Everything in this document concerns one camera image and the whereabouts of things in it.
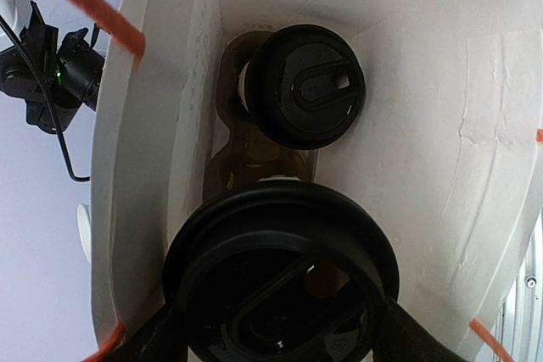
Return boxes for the brown cardboard cup carrier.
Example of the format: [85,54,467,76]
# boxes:
[202,31,316,203]

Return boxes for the white paper coffee cup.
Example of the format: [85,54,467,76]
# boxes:
[238,61,252,113]

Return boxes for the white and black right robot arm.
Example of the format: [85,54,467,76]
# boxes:
[1,3,104,134]

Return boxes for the black cup lid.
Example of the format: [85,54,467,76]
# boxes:
[162,181,400,361]
[249,25,366,150]

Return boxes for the white paper bag pink handles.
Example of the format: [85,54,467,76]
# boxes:
[90,0,542,360]

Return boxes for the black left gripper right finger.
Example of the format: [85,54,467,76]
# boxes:
[372,297,465,362]

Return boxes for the stack of white paper cups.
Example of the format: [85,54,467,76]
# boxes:
[76,203,92,264]

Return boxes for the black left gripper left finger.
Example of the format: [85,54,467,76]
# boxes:
[105,299,188,362]

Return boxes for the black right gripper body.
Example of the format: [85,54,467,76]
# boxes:
[57,26,104,110]

